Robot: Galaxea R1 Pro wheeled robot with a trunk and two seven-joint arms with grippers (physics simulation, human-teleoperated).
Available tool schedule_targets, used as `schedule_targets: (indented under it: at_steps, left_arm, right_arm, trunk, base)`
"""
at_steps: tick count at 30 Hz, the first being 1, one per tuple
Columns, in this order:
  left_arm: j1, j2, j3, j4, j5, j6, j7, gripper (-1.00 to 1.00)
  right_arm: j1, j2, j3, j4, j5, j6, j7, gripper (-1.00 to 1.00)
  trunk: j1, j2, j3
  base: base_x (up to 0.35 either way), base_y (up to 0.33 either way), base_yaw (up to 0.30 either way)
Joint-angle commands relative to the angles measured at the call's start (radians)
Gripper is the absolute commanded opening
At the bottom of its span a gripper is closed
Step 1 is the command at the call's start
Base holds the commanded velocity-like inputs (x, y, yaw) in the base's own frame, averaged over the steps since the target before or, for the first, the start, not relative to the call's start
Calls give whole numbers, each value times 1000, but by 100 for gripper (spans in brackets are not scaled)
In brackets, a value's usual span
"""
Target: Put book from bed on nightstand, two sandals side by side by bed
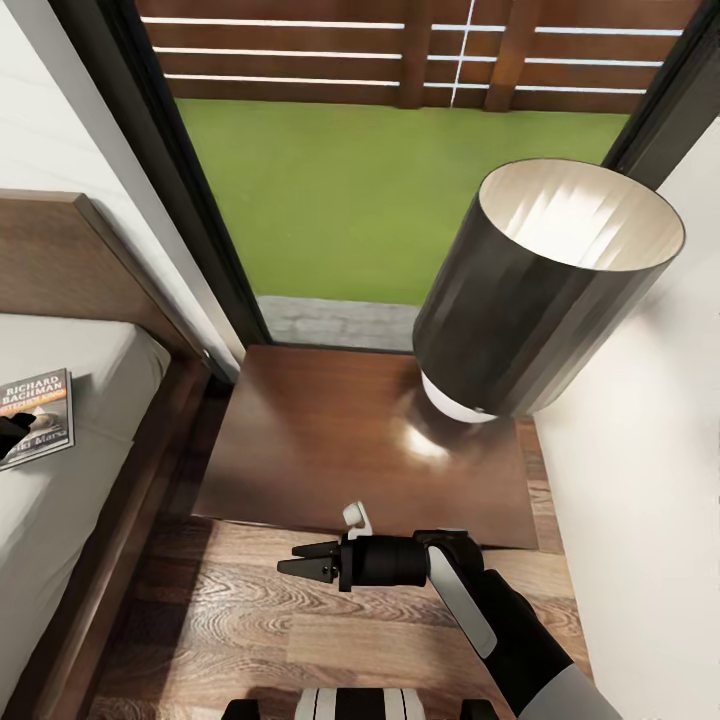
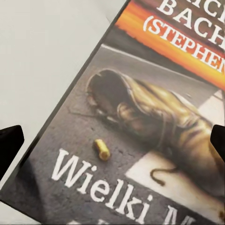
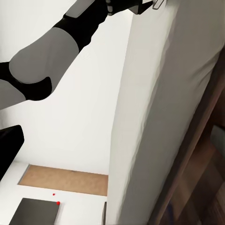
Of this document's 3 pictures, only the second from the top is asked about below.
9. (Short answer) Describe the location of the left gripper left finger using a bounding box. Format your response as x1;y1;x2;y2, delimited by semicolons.
0;125;24;181

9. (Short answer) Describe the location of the hardback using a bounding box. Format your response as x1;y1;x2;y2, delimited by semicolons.
0;0;225;225

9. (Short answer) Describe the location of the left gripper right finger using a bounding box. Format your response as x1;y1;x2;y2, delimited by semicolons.
210;124;225;162

